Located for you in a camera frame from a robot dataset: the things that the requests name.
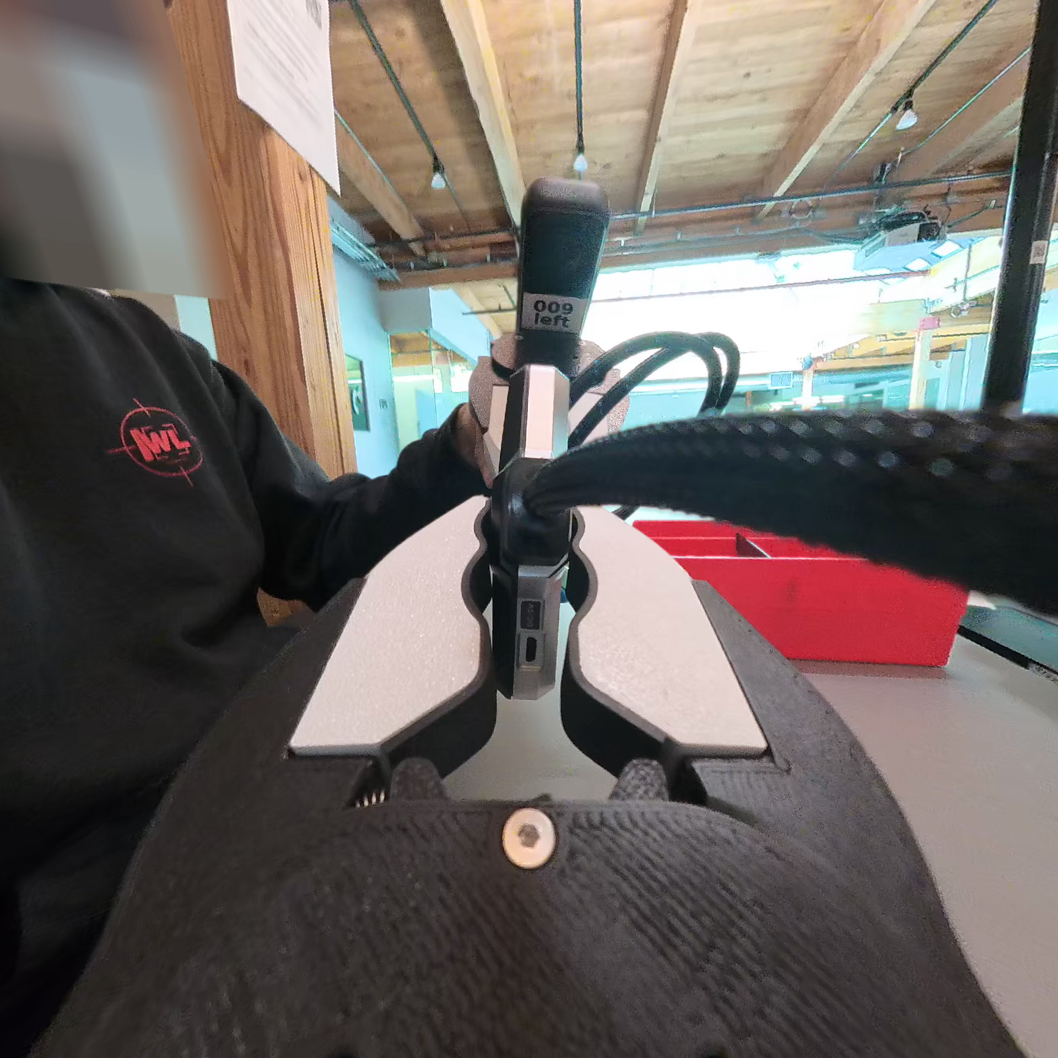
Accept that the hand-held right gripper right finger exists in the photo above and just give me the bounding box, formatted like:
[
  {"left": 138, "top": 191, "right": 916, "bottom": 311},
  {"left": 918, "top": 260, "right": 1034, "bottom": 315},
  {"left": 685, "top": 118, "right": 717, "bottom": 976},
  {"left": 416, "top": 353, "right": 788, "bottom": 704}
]
[{"left": 560, "top": 506, "right": 771, "bottom": 785}]

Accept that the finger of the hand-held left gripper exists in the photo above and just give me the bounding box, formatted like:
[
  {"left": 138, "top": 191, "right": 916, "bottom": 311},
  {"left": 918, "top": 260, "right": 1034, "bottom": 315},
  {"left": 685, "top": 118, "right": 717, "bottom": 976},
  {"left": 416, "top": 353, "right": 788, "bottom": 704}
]
[
  {"left": 570, "top": 382, "right": 629, "bottom": 451},
  {"left": 488, "top": 382, "right": 515, "bottom": 472}
]

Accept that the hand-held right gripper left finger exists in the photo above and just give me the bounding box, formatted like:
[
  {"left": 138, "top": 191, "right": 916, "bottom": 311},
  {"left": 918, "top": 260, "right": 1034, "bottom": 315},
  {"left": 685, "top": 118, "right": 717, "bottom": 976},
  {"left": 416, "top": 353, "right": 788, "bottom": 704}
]
[{"left": 286, "top": 493, "right": 502, "bottom": 780}]

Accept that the silver usb hub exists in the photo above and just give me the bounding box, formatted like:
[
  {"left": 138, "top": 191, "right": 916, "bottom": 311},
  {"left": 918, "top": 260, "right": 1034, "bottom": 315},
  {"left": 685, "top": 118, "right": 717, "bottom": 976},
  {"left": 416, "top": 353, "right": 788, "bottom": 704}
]
[{"left": 488, "top": 364, "right": 575, "bottom": 702}]

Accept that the black braided hub cable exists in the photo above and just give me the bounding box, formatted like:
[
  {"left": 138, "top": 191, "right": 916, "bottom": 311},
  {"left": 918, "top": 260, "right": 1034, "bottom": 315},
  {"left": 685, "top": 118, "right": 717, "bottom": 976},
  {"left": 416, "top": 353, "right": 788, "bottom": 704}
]
[{"left": 496, "top": 409, "right": 1058, "bottom": 617}]

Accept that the person's left forearm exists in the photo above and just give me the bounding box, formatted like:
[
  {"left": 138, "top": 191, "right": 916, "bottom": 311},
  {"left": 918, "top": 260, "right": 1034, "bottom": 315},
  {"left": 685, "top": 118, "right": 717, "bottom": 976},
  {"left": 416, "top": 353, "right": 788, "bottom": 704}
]
[{"left": 256, "top": 405, "right": 493, "bottom": 608}]

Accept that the person's left hand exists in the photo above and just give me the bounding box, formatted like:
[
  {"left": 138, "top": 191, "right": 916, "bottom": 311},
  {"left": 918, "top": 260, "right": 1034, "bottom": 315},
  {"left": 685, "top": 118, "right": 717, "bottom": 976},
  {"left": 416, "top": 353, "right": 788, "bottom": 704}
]
[{"left": 453, "top": 405, "right": 497, "bottom": 489}]

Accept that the red plastic bin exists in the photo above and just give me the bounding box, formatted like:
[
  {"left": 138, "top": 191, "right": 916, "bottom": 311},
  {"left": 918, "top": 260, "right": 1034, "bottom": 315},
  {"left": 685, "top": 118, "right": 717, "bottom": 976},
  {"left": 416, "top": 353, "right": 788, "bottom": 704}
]
[{"left": 632, "top": 519, "right": 970, "bottom": 669}]

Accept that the person's black clothed body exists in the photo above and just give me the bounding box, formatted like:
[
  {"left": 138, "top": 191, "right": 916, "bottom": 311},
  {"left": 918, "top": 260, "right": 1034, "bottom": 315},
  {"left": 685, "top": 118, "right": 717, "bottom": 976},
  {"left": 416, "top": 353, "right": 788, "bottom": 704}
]
[{"left": 0, "top": 277, "right": 348, "bottom": 1058}]

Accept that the white paper sheet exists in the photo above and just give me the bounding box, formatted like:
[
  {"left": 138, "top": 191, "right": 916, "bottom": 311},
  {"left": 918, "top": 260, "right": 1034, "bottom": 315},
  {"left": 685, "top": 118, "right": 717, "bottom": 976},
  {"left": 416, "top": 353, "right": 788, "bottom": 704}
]
[{"left": 225, "top": 0, "right": 342, "bottom": 195}]

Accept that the ceiling mounted unit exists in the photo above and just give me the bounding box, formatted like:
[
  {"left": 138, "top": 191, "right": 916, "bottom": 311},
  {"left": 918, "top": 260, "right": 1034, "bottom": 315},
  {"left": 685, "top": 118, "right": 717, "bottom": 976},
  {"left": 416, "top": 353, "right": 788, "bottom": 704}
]
[{"left": 855, "top": 210, "right": 947, "bottom": 269}]

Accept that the black flat device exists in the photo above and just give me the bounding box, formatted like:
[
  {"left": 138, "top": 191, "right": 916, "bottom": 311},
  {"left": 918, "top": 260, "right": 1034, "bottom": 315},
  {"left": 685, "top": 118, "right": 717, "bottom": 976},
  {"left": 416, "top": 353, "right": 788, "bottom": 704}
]
[{"left": 959, "top": 606, "right": 1058, "bottom": 683}]

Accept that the thick black pole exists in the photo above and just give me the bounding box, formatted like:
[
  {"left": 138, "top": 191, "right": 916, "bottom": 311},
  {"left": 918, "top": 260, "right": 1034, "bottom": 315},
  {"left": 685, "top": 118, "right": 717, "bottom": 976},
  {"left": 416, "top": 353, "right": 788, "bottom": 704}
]
[{"left": 982, "top": 0, "right": 1058, "bottom": 414}]

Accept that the wooden post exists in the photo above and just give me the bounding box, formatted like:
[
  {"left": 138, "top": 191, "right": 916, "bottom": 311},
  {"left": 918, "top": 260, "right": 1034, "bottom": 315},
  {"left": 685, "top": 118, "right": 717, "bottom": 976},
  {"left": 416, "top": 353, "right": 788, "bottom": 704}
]
[{"left": 165, "top": 0, "right": 358, "bottom": 481}]

